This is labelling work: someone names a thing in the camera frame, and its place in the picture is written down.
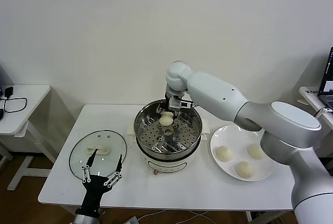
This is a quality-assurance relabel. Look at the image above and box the glass pot lid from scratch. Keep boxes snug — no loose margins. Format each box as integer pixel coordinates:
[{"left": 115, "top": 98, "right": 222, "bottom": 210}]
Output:
[{"left": 69, "top": 129, "right": 127, "bottom": 182}]

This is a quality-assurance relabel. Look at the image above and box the dark open laptop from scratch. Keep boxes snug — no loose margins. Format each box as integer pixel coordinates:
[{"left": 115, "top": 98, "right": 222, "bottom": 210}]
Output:
[{"left": 317, "top": 46, "right": 333, "bottom": 110}]

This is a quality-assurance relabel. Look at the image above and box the thin black looped cable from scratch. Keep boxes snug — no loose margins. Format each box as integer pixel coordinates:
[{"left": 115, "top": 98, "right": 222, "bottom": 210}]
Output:
[{"left": 0, "top": 96, "right": 28, "bottom": 114}]

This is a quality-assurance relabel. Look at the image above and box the white round plate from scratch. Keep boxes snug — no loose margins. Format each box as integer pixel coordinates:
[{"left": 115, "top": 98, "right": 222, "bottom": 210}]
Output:
[{"left": 210, "top": 125, "right": 276, "bottom": 182}]

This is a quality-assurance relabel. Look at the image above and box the white plug cable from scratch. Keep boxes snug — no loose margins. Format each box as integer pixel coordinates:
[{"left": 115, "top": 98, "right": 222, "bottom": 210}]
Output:
[{"left": 316, "top": 107, "right": 333, "bottom": 117}]

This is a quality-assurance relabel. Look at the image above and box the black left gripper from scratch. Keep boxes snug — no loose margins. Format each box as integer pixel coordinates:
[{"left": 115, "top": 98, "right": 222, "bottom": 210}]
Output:
[{"left": 75, "top": 148, "right": 123, "bottom": 216}]

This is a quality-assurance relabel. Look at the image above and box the stainless steel steamer basket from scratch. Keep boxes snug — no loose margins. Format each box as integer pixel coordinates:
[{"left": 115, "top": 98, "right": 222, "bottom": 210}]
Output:
[{"left": 134, "top": 99, "right": 203, "bottom": 161}]

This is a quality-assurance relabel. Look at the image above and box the white electric cooking pot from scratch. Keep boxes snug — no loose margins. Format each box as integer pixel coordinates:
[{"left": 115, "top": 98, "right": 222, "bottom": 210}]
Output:
[{"left": 126, "top": 118, "right": 211, "bottom": 177}]

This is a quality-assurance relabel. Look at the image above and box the white side desk with laptop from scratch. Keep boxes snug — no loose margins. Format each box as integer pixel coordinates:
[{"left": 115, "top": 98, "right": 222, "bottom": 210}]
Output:
[{"left": 298, "top": 86, "right": 333, "bottom": 113}]

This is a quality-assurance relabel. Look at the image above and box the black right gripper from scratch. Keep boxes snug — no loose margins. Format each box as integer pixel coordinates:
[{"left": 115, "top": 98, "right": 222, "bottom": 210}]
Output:
[{"left": 157, "top": 96, "right": 182, "bottom": 117}]

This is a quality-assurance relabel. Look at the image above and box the white steamed baozi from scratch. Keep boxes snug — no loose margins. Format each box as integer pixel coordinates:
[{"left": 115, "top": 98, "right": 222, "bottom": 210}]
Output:
[
  {"left": 247, "top": 143, "right": 265, "bottom": 160},
  {"left": 215, "top": 145, "right": 233, "bottom": 162},
  {"left": 158, "top": 112, "right": 174, "bottom": 127},
  {"left": 235, "top": 161, "right": 255, "bottom": 180}
]

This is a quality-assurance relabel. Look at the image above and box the white side desk with adapter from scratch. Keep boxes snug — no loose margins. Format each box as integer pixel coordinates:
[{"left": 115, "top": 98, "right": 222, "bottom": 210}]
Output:
[{"left": 0, "top": 85, "right": 52, "bottom": 191}]

